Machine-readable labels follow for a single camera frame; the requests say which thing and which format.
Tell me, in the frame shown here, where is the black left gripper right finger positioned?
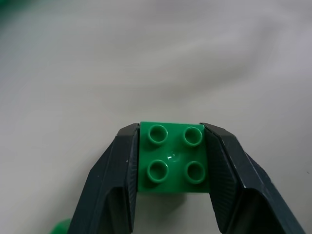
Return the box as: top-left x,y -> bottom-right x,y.
199,121 -> 312,234

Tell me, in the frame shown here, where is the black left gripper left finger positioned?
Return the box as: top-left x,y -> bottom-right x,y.
63,123 -> 141,234

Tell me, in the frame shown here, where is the green four-stud building block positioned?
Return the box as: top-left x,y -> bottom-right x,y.
137,120 -> 211,194

